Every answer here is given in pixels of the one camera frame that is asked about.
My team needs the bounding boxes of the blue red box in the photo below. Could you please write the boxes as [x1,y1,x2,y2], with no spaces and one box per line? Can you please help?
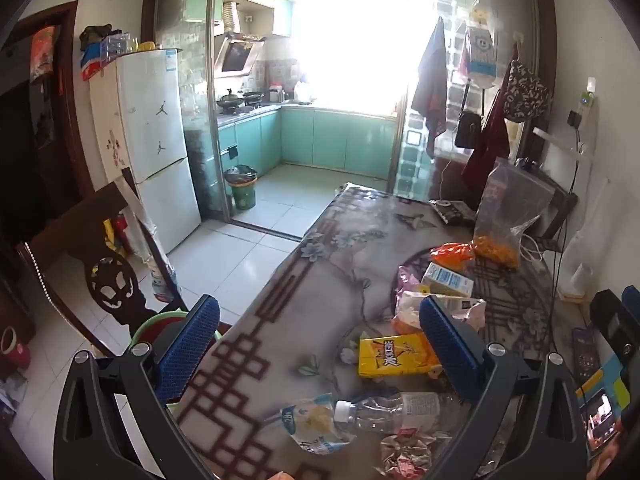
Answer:
[80,45,108,81]

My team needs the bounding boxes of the dark bag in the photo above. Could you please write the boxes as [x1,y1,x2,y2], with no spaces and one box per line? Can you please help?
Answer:
[80,24,115,51]

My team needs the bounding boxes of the red basin with green rim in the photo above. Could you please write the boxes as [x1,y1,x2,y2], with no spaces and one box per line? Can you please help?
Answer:
[129,309,226,351]

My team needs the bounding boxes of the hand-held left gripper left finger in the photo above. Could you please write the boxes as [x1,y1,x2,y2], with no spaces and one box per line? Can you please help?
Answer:
[52,294,222,480]

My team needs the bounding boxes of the red pot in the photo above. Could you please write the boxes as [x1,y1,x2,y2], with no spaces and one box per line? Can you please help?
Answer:
[0,325,33,371]

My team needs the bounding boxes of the clear plastic container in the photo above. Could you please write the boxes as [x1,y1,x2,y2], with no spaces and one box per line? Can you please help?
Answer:
[100,32,138,56]

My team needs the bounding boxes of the clear plastic bottle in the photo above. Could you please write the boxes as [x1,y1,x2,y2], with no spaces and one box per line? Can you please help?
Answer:
[334,391,468,436]

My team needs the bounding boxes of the green trash bin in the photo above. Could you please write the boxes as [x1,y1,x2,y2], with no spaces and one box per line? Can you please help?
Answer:
[223,165,259,211]

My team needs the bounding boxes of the floral tablecloth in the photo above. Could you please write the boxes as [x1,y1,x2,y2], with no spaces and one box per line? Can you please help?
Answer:
[167,182,601,480]

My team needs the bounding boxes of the black patterned pouch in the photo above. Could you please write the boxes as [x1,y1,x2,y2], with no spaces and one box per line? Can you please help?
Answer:
[430,199,478,226]

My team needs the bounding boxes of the white charger with cable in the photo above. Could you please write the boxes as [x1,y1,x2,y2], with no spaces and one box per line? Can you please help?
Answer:
[517,232,548,263]

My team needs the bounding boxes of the dark red garment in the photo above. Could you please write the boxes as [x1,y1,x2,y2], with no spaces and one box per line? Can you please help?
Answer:
[461,87,511,193]

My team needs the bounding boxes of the silver wrapper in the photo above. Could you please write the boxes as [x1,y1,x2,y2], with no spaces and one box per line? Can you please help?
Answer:
[377,430,453,478]

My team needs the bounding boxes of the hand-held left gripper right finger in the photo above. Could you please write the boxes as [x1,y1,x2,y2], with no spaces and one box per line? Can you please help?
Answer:
[419,294,589,480]

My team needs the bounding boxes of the blue red hanging cloth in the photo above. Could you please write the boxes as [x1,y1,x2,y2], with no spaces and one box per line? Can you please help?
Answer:
[411,17,448,158]

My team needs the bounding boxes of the pale pink cardboard box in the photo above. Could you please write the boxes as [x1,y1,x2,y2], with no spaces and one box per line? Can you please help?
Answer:
[392,290,487,335]

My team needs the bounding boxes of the orange snack bag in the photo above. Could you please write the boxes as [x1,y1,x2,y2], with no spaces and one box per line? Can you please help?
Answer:
[429,241,476,266]

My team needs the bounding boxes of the range hood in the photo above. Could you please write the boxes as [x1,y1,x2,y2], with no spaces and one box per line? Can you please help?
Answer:
[215,32,266,78]

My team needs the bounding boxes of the white blue milk carton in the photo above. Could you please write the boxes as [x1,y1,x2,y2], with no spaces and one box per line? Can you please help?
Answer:
[419,261,475,297]

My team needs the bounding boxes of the black remote control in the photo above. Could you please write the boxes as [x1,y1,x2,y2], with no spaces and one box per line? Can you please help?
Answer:
[571,327,601,383]

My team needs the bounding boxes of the white refrigerator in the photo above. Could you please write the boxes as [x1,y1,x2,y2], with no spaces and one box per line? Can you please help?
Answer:
[89,49,203,256]

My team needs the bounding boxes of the red hanging decoration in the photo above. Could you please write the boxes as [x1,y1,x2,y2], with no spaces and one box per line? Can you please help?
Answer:
[30,25,63,83]

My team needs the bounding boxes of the white cartoon apron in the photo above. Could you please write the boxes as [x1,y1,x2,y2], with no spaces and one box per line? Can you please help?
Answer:
[457,0,501,91]

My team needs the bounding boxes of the black wok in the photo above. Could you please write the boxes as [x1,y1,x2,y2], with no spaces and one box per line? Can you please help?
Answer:
[216,89,246,110]

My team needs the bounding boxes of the phone with lit screen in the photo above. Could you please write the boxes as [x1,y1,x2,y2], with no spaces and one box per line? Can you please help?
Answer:
[582,390,621,453]

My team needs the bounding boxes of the white wall charger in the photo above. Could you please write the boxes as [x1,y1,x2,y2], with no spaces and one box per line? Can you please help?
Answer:
[577,77,598,111]

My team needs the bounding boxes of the black white patterned bag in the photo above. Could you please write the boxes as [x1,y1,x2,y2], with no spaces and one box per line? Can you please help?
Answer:
[502,57,553,123]

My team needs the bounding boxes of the large water jug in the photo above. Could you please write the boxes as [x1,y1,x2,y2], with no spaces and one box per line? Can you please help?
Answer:
[150,260,181,303]

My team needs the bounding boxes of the teal kitchen cabinets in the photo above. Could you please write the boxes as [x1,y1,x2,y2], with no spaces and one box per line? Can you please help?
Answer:
[217,105,401,181]

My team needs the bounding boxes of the yellow drink carton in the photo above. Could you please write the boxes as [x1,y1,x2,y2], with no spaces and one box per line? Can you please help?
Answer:
[357,332,443,378]

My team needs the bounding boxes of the small black shoulder bag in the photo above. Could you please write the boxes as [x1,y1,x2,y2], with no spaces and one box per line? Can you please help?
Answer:
[455,109,483,150]

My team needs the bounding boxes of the yellow toy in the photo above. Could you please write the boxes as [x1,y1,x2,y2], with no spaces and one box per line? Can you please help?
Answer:
[102,217,126,256]

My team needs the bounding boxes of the blue yellow book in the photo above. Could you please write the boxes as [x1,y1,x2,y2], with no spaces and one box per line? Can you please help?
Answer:
[575,355,631,411]

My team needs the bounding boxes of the white plastic device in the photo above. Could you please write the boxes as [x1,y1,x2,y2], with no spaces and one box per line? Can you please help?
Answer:
[562,215,608,303]

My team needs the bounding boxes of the dark wooden carved chair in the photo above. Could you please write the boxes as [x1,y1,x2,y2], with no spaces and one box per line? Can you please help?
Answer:
[15,167,233,361]

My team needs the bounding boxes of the clear bag of orange snacks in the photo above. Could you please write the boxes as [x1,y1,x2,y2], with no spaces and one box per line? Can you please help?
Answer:
[472,157,556,271]

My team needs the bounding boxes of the black cable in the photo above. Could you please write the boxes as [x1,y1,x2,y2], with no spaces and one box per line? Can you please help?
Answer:
[549,127,587,321]

